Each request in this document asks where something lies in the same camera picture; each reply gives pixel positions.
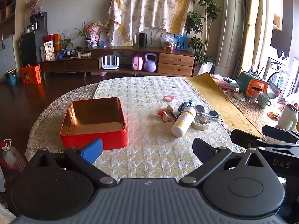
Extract small green potted plant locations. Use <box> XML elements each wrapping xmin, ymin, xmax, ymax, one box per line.
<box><xmin>58</xmin><ymin>29</ymin><xmax>75</xmax><ymax>53</ymax></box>

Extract orange gift box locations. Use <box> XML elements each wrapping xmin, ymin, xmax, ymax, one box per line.
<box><xmin>19</xmin><ymin>65</ymin><xmax>42</xmax><ymax>85</ymax></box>

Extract pink plastic bag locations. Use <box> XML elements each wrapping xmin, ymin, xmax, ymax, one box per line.
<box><xmin>211</xmin><ymin>74</ymin><xmax>240</xmax><ymax>91</ymax></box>

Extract blue bucket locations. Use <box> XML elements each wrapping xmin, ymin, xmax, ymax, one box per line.
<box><xmin>5</xmin><ymin>69</ymin><xmax>18</xmax><ymax>86</ymax></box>

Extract green orange utensil holder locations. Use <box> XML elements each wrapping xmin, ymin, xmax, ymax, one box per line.
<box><xmin>237</xmin><ymin>71</ymin><xmax>269</xmax><ymax>99</ymax></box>

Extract wooden TV cabinet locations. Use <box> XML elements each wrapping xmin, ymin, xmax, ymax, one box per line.
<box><xmin>38</xmin><ymin>47</ymin><xmax>197</xmax><ymax>80</ymax></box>

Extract white quilted table mat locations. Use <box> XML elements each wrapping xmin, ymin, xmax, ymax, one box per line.
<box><xmin>92</xmin><ymin>77</ymin><xmax>246</xmax><ymax>182</ymax></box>

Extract yellow curtain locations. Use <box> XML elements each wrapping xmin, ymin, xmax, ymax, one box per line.
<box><xmin>241</xmin><ymin>0</ymin><xmax>262</xmax><ymax>70</ymax></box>

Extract black coffee machine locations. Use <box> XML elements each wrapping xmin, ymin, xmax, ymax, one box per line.
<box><xmin>29</xmin><ymin>12</ymin><xmax>47</xmax><ymax>31</ymax></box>

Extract green mug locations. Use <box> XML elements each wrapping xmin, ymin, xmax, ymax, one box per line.
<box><xmin>258</xmin><ymin>92</ymin><xmax>272</xmax><ymax>108</ymax></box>

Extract dried flower vase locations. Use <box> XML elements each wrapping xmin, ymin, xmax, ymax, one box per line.
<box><xmin>26</xmin><ymin>0</ymin><xmax>39</xmax><ymax>17</ymax></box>

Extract white washing machine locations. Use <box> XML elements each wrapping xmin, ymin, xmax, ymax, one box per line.
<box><xmin>265</xmin><ymin>57</ymin><xmax>295</xmax><ymax>101</ymax></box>

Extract pink doll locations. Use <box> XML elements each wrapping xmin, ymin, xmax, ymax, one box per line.
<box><xmin>86</xmin><ymin>21</ymin><xmax>104</xmax><ymax>47</ymax></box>

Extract white printed box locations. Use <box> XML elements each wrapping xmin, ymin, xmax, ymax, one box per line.
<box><xmin>44</xmin><ymin>41</ymin><xmax>56</xmax><ymax>61</ymax></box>

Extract red gift bag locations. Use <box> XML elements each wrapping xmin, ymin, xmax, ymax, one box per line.
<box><xmin>42</xmin><ymin>34</ymin><xmax>61</xmax><ymax>52</ymax></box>

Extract wall shelf cabinet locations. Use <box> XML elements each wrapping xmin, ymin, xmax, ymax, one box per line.
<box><xmin>0</xmin><ymin>0</ymin><xmax>19</xmax><ymax>75</ymax></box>

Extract blue picture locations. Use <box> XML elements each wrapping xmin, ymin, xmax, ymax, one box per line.
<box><xmin>174</xmin><ymin>33</ymin><xmax>188</xmax><ymax>51</ymax></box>

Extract white jug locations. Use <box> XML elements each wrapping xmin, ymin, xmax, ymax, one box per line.
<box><xmin>278</xmin><ymin>103</ymin><xmax>299</xmax><ymax>131</ymax></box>

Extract potted orchid plant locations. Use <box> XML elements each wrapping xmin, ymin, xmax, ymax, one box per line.
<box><xmin>76</xmin><ymin>21</ymin><xmax>93</xmax><ymax>49</ymax></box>

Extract purple kettlebell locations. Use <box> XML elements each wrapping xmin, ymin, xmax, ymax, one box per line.
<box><xmin>144</xmin><ymin>53</ymin><xmax>157</xmax><ymax>72</ymax></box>

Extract white standing air conditioner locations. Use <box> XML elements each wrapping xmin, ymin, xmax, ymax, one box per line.
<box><xmin>215</xmin><ymin>0</ymin><xmax>246</xmax><ymax>77</ymax></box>

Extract clear red-capped plastic bottle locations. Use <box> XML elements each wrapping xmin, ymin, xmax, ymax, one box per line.
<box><xmin>0</xmin><ymin>139</ymin><xmax>26</xmax><ymax>172</ymax></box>

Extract red tin box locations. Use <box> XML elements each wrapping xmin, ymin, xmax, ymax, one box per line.
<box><xmin>59</xmin><ymin>97</ymin><xmax>128</xmax><ymax>151</ymax></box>

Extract floral cloth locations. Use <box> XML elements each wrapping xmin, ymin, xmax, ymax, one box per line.
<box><xmin>109</xmin><ymin>0</ymin><xmax>195</xmax><ymax>47</ymax></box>

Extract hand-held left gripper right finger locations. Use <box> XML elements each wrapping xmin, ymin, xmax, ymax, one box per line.
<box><xmin>179</xmin><ymin>138</ymin><xmax>278</xmax><ymax>188</ymax></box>

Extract grey sunglasses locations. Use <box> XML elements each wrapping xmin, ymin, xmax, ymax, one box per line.
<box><xmin>195</xmin><ymin>105</ymin><xmax>221</xmax><ymax>122</ymax></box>

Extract tape roll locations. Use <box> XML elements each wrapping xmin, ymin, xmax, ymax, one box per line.
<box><xmin>193</xmin><ymin>114</ymin><xmax>210</xmax><ymax>131</ymax></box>

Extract black cabinet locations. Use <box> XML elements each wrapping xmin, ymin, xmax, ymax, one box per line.
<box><xmin>20</xmin><ymin>29</ymin><xmax>48</xmax><ymax>67</ymax></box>

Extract white plastic bottle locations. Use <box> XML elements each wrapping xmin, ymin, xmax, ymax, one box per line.
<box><xmin>171</xmin><ymin>107</ymin><xmax>197</xmax><ymax>138</ymax></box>

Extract potted tree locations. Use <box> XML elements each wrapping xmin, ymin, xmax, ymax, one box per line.
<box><xmin>184</xmin><ymin>0</ymin><xmax>222</xmax><ymax>76</ymax></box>

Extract clear plastic bag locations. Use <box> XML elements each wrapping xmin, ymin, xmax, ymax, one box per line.
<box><xmin>161</xmin><ymin>33</ymin><xmax>175</xmax><ymax>51</ymax></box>

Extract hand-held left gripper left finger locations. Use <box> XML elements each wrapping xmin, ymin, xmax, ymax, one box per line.
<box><xmin>26</xmin><ymin>138</ymin><xmax>117</xmax><ymax>188</ymax></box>

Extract purple toy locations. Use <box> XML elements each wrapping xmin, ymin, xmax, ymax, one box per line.
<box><xmin>178</xmin><ymin>102</ymin><xmax>193</xmax><ymax>112</ymax></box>

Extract yellow mat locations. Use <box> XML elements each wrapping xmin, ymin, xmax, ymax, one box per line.
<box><xmin>187</xmin><ymin>72</ymin><xmax>265</xmax><ymax>139</ymax></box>

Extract pink toy suitcase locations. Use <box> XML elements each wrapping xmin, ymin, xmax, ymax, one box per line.
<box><xmin>132</xmin><ymin>54</ymin><xmax>144</xmax><ymax>71</ymax></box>

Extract drinking glass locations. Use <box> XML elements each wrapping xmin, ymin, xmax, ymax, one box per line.
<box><xmin>249</xmin><ymin>89</ymin><xmax>260</xmax><ymax>103</ymax></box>

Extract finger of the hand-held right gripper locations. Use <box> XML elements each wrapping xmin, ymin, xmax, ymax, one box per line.
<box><xmin>230</xmin><ymin>129</ymin><xmax>299</xmax><ymax>151</ymax></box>
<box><xmin>262</xmin><ymin>125</ymin><xmax>299</xmax><ymax>143</ymax></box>

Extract white router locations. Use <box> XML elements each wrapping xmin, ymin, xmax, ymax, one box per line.
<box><xmin>101</xmin><ymin>55</ymin><xmax>119</xmax><ymax>70</ymax></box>

